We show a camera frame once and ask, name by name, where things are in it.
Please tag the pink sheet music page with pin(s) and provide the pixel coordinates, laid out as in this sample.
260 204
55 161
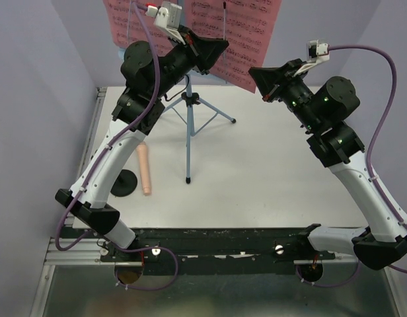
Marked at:
126 29
246 25

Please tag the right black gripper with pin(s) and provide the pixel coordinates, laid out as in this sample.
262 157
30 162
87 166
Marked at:
267 78

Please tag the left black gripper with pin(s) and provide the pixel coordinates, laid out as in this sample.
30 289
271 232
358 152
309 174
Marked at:
203 52

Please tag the pink microphone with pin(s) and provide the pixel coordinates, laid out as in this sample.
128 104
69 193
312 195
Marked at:
143 160

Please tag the black microphone stand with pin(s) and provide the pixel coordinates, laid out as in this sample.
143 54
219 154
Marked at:
125 184

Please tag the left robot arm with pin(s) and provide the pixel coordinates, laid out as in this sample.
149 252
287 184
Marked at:
148 78

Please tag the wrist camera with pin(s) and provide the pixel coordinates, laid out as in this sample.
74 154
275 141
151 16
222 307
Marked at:
168 19
317 52

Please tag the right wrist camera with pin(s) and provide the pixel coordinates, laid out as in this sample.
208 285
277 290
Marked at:
317 52

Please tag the metal front plate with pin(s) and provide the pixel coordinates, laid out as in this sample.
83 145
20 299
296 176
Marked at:
91 290

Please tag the left aluminium edge rail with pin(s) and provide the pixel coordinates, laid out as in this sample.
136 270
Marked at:
101 94

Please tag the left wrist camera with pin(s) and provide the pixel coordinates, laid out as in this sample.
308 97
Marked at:
168 19

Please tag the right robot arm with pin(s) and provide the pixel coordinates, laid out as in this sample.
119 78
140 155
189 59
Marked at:
337 146

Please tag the blue music stand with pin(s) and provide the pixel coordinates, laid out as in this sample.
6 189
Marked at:
192 99

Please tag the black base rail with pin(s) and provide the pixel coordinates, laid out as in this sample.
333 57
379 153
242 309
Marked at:
218 251

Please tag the right pink sheet music page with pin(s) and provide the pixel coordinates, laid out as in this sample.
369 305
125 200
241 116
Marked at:
246 25

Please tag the left pink sheet music page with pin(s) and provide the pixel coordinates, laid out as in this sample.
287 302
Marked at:
126 29

